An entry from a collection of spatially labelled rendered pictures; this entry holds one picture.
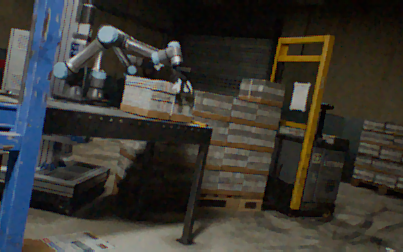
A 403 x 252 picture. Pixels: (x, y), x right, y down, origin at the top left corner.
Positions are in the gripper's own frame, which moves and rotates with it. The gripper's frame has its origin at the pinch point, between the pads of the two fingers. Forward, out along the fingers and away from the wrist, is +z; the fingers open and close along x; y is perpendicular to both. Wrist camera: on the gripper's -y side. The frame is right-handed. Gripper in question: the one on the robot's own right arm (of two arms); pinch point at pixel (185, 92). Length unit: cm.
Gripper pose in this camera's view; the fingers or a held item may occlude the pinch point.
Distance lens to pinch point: 252.1
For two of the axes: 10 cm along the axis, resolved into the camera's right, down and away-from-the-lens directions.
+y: -7.1, 3.4, 6.2
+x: -6.8, -0.9, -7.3
